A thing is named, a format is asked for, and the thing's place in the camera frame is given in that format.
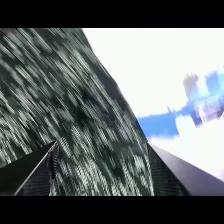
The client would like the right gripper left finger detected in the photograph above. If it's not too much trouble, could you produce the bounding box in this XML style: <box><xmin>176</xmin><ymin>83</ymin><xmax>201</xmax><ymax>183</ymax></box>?
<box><xmin>0</xmin><ymin>140</ymin><xmax>60</xmax><ymax>197</ymax></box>

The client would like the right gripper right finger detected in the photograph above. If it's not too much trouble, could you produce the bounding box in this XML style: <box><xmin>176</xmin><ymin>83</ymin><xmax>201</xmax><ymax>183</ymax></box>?
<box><xmin>146</xmin><ymin>142</ymin><xmax>224</xmax><ymax>197</ymax></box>

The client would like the black white patterned garment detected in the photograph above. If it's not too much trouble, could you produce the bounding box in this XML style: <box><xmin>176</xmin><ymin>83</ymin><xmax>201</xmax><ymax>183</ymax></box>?
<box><xmin>0</xmin><ymin>27</ymin><xmax>156</xmax><ymax>197</ymax></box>

